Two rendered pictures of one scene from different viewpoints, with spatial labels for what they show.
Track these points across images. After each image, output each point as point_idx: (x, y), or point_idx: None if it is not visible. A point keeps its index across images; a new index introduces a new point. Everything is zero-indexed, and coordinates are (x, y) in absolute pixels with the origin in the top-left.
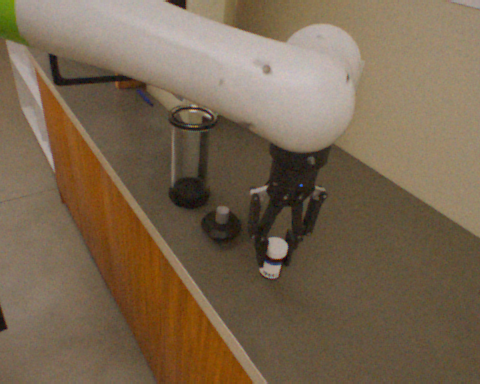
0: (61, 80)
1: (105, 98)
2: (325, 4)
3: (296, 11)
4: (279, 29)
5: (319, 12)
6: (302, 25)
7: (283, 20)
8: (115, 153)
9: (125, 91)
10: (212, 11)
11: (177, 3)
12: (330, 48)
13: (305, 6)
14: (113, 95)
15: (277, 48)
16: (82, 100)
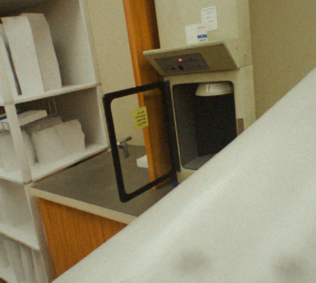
0: (126, 196)
1: (158, 200)
2: (300, 73)
3: (271, 86)
4: (257, 102)
5: (296, 80)
6: (281, 92)
7: (259, 96)
8: None
9: (163, 189)
10: (250, 97)
11: (189, 106)
12: None
13: (280, 80)
14: (160, 195)
15: None
16: (143, 209)
